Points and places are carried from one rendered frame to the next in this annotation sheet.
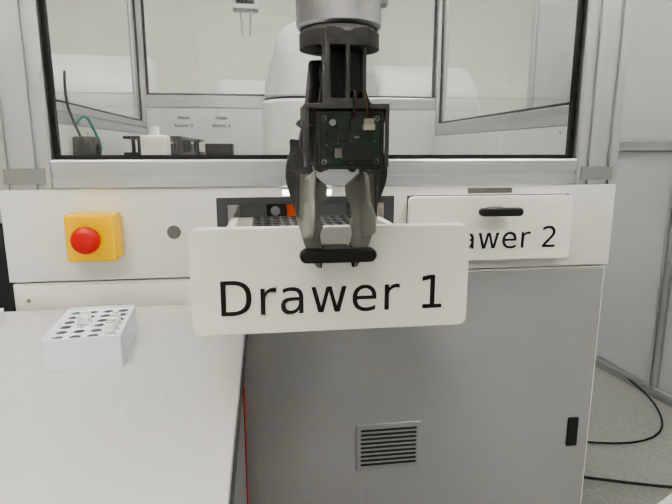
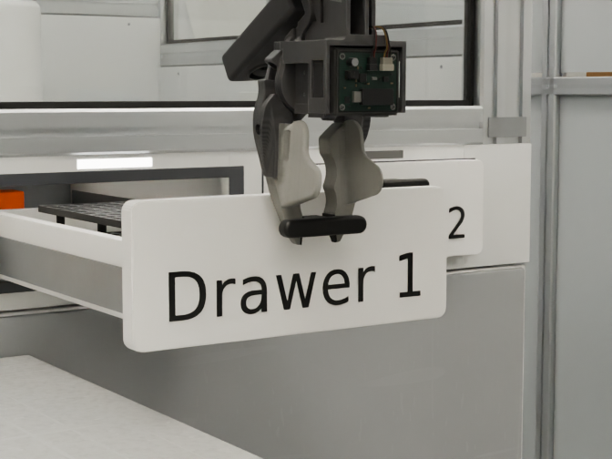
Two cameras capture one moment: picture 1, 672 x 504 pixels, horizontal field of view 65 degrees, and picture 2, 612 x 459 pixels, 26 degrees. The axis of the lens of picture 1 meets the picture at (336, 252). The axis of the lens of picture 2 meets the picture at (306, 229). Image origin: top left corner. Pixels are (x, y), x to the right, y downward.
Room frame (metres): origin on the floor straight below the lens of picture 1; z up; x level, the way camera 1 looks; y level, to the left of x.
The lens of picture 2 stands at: (-0.40, 0.44, 1.01)
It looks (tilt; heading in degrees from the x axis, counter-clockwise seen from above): 6 degrees down; 335
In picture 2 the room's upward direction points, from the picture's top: straight up
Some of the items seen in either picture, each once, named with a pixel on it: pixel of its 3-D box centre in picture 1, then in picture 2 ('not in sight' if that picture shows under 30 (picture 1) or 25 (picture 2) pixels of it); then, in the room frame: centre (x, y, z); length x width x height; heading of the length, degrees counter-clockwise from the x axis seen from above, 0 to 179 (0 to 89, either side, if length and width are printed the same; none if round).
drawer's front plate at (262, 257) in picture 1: (333, 277); (295, 262); (0.54, 0.00, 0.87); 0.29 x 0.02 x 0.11; 98
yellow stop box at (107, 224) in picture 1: (93, 236); not in sight; (0.79, 0.37, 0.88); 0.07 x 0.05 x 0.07; 98
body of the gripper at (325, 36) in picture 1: (340, 105); (332, 39); (0.49, 0.00, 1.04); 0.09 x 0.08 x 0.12; 8
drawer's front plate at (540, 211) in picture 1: (490, 227); (378, 212); (0.90, -0.27, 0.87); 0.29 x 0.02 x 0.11; 98
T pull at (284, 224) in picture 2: (336, 252); (314, 225); (0.51, 0.00, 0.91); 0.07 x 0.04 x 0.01; 98
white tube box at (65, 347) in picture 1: (93, 335); not in sight; (0.62, 0.30, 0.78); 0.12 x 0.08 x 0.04; 13
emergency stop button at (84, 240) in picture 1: (86, 239); not in sight; (0.76, 0.37, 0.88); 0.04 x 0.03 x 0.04; 98
